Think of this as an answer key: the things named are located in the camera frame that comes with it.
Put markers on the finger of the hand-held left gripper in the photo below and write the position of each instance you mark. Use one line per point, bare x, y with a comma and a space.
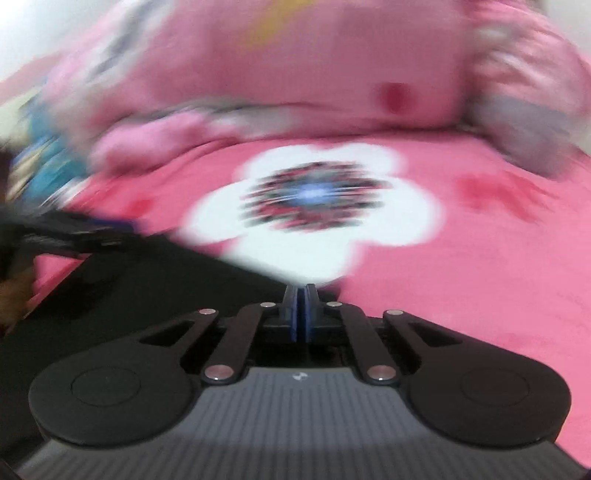
101, 225
78, 245

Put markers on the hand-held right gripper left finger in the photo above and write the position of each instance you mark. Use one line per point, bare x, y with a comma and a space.
294, 318

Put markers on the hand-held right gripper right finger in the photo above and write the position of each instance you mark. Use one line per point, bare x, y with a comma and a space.
308, 318

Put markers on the black pants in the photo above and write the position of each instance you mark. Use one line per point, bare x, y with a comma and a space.
138, 286

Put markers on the blue cloth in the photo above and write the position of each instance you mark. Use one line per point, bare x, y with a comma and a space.
51, 157

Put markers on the pink floral bed blanket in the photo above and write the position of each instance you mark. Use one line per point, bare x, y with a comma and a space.
461, 258

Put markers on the pink quilt with red dots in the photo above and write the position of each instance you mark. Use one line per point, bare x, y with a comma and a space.
286, 60

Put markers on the pink grey striped pillow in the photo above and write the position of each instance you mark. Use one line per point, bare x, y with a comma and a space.
535, 106

